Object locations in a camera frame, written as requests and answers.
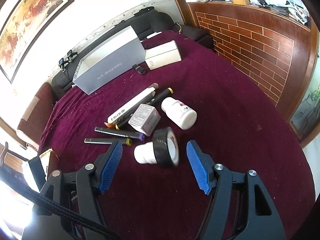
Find framed horse painting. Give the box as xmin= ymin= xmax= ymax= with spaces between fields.
xmin=1 ymin=0 xmax=74 ymax=83

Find black marker orange cap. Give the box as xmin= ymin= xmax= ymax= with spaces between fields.
xmin=84 ymin=138 xmax=132 ymax=146

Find cream cardboard box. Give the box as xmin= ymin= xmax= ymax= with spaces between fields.
xmin=145 ymin=40 xmax=182 ymax=70

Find white pill bottle small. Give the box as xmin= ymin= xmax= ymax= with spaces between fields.
xmin=134 ymin=141 xmax=157 ymax=164

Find square white medicine box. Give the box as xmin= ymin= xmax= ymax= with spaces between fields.
xmin=128 ymin=103 xmax=161 ymax=137

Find large white pill bottle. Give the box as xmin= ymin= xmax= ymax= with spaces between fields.
xmin=161 ymin=97 xmax=197 ymax=130

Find maroon velvet table cloth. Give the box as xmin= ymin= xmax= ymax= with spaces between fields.
xmin=40 ymin=31 xmax=315 ymax=239

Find black braided cable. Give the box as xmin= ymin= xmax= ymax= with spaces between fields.
xmin=0 ymin=166 xmax=121 ymax=240

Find small black clip device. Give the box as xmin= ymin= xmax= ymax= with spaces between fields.
xmin=132 ymin=64 xmax=147 ymax=75

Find black tape roll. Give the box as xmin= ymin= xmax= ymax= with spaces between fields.
xmin=152 ymin=127 xmax=180 ymax=166

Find gold rimmed cardboard tray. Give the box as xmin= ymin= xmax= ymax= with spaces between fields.
xmin=21 ymin=148 xmax=59 ymax=192

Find long white tube box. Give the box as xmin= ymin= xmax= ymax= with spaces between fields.
xmin=107 ymin=83 xmax=159 ymax=124

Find clamp devices on sofa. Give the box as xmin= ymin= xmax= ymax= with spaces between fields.
xmin=58 ymin=50 xmax=78 ymax=72

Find black leather sofa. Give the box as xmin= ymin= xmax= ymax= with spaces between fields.
xmin=51 ymin=7 xmax=213 ymax=101

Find maroon armchair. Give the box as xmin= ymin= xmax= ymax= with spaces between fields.
xmin=16 ymin=82 xmax=53 ymax=150

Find black marker purple cap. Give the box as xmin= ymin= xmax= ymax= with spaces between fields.
xmin=94 ymin=127 xmax=145 ymax=141

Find large grey cardboard box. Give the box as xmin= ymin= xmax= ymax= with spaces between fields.
xmin=73 ymin=26 xmax=145 ymax=95

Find brick pattern wooden counter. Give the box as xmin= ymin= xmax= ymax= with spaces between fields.
xmin=164 ymin=0 xmax=320 ymax=140

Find black marker yellow cap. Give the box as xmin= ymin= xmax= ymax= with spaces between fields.
xmin=115 ymin=87 xmax=174 ymax=130

